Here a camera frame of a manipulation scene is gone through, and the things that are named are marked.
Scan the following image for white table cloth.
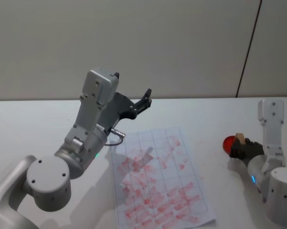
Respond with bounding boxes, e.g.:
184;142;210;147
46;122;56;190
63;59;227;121
0;96;287;229

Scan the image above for small wooden stamp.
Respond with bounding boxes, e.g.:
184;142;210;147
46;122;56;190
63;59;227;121
234;133;246;145

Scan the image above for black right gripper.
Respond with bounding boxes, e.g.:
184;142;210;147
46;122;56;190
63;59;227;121
230;137;264;166

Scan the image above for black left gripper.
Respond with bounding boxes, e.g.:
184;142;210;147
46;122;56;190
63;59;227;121
97;88;152;132

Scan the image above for thin dark cable silver plug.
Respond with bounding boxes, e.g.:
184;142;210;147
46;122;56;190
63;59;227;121
104;128;127;146

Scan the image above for thin dark wall strip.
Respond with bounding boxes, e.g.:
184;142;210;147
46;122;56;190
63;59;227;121
235;0;263;99

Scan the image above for white paper sheet red stamps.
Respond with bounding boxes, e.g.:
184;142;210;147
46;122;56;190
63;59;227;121
110;127;217;229

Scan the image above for round red ink pad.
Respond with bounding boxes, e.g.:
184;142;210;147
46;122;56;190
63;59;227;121
222;135;237;152

